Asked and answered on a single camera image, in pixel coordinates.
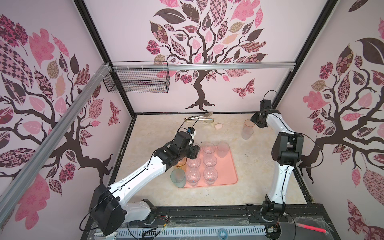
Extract yellow amber glass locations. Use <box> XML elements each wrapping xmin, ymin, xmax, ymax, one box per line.
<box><xmin>175</xmin><ymin>158</ymin><xmax>187</xmax><ymax>168</ymax></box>

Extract green tall cup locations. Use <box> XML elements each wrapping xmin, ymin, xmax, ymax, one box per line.
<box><xmin>170</xmin><ymin>169</ymin><xmax>187</xmax><ymax>188</ymax></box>

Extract clear faceted glass front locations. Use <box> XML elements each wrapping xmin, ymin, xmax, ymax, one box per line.
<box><xmin>187</xmin><ymin>158</ymin><xmax>201</xmax><ymax>170</ymax></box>

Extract pink transparent cup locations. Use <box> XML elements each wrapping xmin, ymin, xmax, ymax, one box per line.
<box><xmin>244</xmin><ymin>119</ymin><xmax>255</xmax><ymax>129</ymax></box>

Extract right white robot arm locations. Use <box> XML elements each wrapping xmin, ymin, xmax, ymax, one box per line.
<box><xmin>251</xmin><ymin>100</ymin><xmax>304</xmax><ymax>218</ymax></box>

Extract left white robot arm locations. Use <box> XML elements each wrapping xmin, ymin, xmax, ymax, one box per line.
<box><xmin>89</xmin><ymin>127</ymin><xmax>200</xmax><ymax>236</ymax></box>

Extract pink tray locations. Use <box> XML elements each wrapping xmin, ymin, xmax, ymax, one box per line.
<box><xmin>184</xmin><ymin>147</ymin><xmax>238</xmax><ymax>189</ymax></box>

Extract pink oval soap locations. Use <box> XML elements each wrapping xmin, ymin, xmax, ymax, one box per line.
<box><xmin>215</xmin><ymin>124</ymin><xmax>223</xmax><ymax>130</ymax></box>

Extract metal tongs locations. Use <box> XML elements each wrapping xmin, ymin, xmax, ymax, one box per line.
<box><xmin>185</xmin><ymin>112</ymin><xmax>215</xmax><ymax>124</ymax></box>

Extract pink marker pen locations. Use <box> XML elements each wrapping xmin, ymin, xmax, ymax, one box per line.
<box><xmin>296</xmin><ymin>223</ymin><xmax>327</xmax><ymax>234</ymax></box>

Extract black wire basket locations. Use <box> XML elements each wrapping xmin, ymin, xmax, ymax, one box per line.
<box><xmin>103</xmin><ymin>60</ymin><xmax>171</xmax><ymax>94</ymax></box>

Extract aluminium rail back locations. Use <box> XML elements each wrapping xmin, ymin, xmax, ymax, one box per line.
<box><xmin>113</xmin><ymin>62</ymin><xmax>296</xmax><ymax>71</ymax></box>

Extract aluminium rail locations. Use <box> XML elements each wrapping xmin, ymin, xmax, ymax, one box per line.
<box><xmin>113</xmin><ymin>62</ymin><xmax>296</xmax><ymax>71</ymax></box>
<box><xmin>1</xmin><ymin>63</ymin><xmax>111</xmax><ymax>224</ymax></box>

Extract white slotted cable duct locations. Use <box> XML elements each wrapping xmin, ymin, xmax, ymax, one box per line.
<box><xmin>116</xmin><ymin>225</ymin><xmax>267</xmax><ymax>239</ymax></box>

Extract aluminium rail left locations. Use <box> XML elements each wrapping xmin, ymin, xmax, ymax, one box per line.
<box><xmin>1</xmin><ymin>63</ymin><xmax>111</xmax><ymax>224</ymax></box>

